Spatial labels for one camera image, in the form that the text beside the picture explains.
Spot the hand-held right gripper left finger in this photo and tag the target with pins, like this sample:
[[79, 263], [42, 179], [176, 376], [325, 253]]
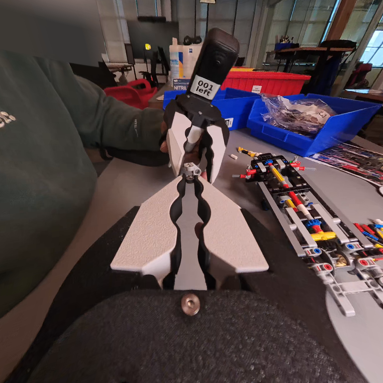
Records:
[[143, 236]]

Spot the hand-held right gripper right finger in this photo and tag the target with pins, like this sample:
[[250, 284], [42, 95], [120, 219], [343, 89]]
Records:
[[236, 236]]

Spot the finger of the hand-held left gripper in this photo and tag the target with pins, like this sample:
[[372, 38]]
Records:
[[218, 149], [176, 140]]

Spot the grey lego connector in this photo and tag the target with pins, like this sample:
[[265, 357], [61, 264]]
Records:
[[191, 170]]

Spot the person's left forearm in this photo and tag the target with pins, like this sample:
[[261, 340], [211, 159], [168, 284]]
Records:
[[119, 119]]

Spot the yellow and black lego piece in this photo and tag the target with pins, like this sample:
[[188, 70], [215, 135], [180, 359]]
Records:
[[247, 152]]

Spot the lego chassis assembly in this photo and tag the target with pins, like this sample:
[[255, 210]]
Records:
[[287, 182]]

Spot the pile of loose lego pieces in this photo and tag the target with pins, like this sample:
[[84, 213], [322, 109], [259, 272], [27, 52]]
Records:
[[369, 230]]

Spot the lego instruction booklet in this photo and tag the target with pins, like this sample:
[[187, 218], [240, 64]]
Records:
[[353, 161]]

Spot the person's left hand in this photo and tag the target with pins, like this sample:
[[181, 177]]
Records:
[[164, 146]]

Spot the yellow flat item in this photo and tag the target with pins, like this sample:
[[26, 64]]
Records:
[[242, 69]]

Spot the wipes container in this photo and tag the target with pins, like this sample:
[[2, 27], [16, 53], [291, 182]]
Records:
[[176, 62]]

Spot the blue glove box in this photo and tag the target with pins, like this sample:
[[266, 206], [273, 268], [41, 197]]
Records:
[[181, 84]]

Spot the red plastic bin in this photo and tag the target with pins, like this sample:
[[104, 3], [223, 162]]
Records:
[[263, 82]]

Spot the blue bin with plastic bag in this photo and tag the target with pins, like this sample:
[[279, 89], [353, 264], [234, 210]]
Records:
[[299, 143]]

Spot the clear plastic bag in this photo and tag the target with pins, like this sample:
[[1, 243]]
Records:
[[296, 116]]

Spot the wooden background table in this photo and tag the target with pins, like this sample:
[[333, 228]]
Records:
[[314, 49]]

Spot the person's green sweatshirt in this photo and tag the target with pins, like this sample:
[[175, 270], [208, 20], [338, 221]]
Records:
[[39, 194]]

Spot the red chair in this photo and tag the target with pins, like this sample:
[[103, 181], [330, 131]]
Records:
[[359, 74]]

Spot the dark wall screen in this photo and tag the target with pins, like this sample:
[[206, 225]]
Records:
[[152, 36]]

